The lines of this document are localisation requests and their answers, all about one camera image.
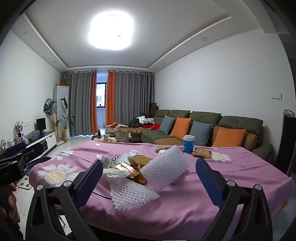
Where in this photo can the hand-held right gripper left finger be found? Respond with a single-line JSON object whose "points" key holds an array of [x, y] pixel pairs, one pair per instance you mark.
{"points": [[89, 183]]}

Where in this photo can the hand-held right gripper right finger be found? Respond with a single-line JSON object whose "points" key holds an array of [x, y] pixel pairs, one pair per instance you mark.
{"points": [[208, 183]]}

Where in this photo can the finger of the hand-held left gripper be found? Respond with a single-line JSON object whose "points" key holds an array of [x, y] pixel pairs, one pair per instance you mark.
{"points": [[15, 148], [32, 153]]}

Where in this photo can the blue trash bin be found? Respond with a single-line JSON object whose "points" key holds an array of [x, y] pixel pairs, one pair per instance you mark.
{"points": [[40, 162]]}

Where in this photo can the white tissue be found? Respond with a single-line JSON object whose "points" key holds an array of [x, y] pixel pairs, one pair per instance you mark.
{"points": [[115, 172]]}

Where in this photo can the gold foil wrapper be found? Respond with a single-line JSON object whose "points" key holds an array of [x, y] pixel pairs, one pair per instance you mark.
{"points": [[129, 171], [203, 153]]}

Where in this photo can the blue and white paper cup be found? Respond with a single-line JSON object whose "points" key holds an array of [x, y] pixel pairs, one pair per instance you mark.
{"points": [[189, 144]]}

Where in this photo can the large white foam net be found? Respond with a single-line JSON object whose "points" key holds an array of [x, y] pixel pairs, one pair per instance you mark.
{"points": [[164, 169]]}

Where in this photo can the person's left hand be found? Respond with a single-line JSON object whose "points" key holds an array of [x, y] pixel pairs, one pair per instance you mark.
{"points": [[10, 205]]}

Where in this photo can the white ceramic jar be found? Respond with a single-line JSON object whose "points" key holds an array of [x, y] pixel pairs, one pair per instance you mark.
{"points": [[10, 141]]}

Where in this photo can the blue patterned cloth bundle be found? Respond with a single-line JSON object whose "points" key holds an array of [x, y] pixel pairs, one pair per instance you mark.
{"points": [[33, 134]]}

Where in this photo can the white bathroom scale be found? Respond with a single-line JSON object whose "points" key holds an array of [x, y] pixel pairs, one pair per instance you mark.
{"points": [[24, 185]]}

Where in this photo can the leafy branches in vase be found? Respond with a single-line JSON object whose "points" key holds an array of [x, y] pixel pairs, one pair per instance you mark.
{"points": [[19, 127]]}

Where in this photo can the white and black TV cabinet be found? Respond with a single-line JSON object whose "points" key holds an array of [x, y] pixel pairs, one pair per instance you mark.
{"points": [[49, 139]]}

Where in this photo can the pink floral blanket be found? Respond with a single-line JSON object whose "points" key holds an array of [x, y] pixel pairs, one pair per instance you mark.
{"points": [[185, 197]]}

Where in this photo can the green patterned wrapper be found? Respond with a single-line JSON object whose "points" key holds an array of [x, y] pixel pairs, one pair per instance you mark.
{"points": [[106, 162]]}

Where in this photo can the black monitor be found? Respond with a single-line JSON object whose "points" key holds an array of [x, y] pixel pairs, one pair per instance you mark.
{"points": [[41, 124]]}

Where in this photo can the black coffee table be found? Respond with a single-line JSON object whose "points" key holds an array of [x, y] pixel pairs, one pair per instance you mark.
{"points": [[97, 138]]}

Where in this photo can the tall plant in yellow pot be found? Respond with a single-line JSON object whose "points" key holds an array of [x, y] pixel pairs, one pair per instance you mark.
{"points": [[66, 120]]}

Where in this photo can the cloth-covered standing fan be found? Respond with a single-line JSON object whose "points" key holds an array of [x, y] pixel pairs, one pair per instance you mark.
{"points": [[49, 106]]}

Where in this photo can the large blue cushion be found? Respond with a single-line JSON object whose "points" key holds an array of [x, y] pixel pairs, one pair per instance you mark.
{"points": [[200, 133]]}

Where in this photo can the orange cushion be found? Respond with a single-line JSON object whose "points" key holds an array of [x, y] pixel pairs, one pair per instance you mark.
{"points": [[180, 128], [229, 137]]}

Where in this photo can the group of jars and boxes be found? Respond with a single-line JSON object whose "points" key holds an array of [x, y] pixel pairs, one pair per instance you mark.
{"points": [[120, 136]]}

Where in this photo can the white and tan wrapper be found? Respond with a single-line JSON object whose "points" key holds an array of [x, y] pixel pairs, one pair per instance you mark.
{"points": [[140, 160]]}

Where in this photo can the pile of small snack wrappers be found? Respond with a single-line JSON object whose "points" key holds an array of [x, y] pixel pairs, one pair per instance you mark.
{"points": [[161, 149]]}

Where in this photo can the white standing air conditioner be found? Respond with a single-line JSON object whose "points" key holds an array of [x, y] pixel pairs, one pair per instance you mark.
{"points": [[60, 102]]}

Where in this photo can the grey and orange curtain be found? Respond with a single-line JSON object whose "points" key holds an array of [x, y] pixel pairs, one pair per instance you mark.
{"points": [[78, 104], [131, 102]]}

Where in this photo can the green sofa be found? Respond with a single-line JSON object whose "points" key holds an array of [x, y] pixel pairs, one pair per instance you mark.
{"points": [[240, 122]]}

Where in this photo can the small blue cushion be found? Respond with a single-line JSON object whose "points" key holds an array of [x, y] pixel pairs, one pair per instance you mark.
{"points": [[167, 125]]}

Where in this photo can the black clothes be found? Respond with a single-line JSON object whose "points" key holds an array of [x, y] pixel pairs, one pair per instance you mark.
{"points": [[136, 122]]}

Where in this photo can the red cloth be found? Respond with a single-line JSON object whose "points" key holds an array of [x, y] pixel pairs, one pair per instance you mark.
{"points": [[155, 126]]}

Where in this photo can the small green potted plant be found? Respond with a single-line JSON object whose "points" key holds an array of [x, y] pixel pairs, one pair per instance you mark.
{"points": [[64, 81]]}

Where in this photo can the black chair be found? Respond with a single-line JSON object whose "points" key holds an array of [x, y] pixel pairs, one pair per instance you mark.
{"points": [[286, 143]]}

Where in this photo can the balcony window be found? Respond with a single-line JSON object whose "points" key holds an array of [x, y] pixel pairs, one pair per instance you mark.
{"points": [[101, 92]]}

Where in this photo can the brown wooden cabinet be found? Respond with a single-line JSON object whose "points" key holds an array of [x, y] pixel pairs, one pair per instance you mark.
{"points": [[153, 107]]}

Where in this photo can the round ceiling light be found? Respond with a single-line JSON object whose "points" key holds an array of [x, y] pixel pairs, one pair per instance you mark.
{"points": [[111, 30]]}

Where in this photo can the gold picture frame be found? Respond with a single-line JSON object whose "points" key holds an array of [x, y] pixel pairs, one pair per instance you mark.
{"points": [[17, 140]]}

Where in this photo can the white wall switch plate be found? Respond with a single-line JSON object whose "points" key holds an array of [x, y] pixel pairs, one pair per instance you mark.
{"points": [[276, 96]]}

